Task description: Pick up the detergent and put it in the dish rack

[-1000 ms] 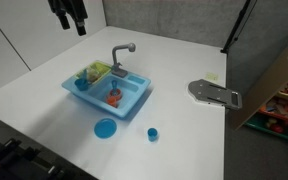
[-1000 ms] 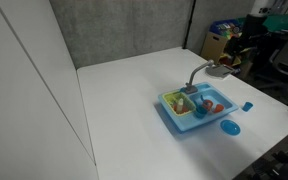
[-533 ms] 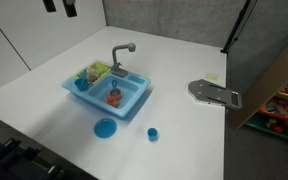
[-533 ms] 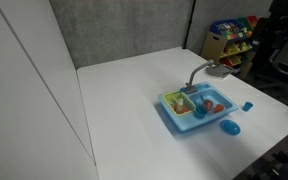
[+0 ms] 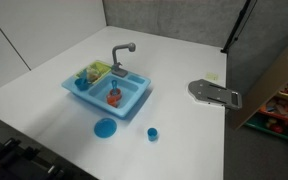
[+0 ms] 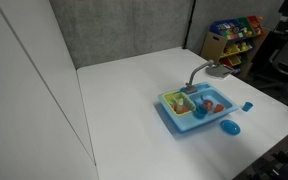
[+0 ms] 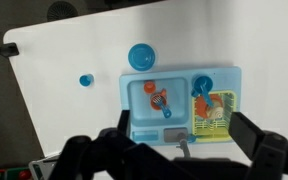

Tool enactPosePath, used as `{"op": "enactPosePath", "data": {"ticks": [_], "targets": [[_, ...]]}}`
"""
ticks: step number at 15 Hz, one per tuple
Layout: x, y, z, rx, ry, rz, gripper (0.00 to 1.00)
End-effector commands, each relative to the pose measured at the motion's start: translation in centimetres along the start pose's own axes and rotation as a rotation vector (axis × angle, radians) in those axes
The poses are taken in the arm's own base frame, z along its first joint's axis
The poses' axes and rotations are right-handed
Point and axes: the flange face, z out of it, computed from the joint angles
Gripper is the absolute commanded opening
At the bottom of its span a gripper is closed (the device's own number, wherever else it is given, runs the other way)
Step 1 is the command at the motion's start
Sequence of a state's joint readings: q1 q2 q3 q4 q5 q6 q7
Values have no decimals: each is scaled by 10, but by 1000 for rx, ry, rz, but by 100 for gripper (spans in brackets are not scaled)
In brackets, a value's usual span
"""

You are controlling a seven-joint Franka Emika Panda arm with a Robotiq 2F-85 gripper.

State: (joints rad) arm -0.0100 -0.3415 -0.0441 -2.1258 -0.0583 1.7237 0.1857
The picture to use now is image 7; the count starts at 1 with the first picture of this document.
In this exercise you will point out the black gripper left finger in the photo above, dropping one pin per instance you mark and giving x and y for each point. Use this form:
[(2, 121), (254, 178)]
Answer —
[(94, 156)]

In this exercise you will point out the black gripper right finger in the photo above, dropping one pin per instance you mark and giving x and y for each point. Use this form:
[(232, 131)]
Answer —
[(267, 150)]

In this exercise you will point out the yellow-green toy dish rack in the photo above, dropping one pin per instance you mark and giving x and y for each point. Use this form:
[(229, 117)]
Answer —
[(230, 100)]

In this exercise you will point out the grey metal mounting plate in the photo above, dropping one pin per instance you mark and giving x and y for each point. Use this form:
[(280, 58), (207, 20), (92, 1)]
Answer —
[(42, 166)]

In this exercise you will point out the small blue toy cup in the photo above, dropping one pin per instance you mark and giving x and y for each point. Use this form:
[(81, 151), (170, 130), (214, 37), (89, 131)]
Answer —
[(86, 80)]

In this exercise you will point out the orange toy plate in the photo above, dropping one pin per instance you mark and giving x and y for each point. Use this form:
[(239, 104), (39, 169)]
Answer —
[(201, 106)]

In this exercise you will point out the orange toy pan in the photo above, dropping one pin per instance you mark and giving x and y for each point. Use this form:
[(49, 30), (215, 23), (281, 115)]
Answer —
[(157, 105)]

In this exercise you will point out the grey toy faucet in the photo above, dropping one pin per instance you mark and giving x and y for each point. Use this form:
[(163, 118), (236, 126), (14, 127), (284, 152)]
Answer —
[(175, 135)]

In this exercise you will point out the blue toy fork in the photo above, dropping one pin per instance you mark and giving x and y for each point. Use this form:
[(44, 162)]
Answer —
[(165, 111)]

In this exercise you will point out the wooden toy shelf colourful bins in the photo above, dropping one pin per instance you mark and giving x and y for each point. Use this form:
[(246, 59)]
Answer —
[(7, 174)]

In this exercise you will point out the orange toy cup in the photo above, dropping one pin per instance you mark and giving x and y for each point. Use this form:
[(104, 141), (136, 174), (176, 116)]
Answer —
[(149, 87)]

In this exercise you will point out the light blue toy sink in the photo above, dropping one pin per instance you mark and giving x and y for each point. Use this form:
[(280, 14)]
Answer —
[(177, 120)]

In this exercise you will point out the blue toy pot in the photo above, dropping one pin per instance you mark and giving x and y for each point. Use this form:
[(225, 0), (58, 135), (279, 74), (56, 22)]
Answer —
[(201, 85)]

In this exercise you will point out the blue toy plate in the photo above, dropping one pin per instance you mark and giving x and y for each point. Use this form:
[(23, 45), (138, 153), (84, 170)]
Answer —
[(142, 57)]

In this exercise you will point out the black table clamp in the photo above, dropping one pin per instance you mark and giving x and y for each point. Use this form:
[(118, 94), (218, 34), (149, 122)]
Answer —
[(5, 50)]

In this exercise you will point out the black round ribbed object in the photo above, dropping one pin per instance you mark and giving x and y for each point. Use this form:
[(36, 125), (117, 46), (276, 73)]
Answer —
[(62, 10)]

